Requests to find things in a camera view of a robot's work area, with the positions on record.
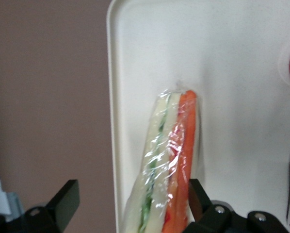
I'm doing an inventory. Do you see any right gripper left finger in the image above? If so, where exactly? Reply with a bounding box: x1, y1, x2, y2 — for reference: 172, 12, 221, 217
23, 179, 81, 233

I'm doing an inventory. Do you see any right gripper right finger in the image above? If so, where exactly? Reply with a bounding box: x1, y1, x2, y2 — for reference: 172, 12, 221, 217
186, 179, 233, 233

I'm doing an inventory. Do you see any triangle sandwich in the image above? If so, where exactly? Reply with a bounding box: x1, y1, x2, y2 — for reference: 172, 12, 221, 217
122, 83, 205, 233

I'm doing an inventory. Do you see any cream plastic serving tray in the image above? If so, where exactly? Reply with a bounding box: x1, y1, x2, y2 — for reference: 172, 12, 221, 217
106, 0, 290, 233

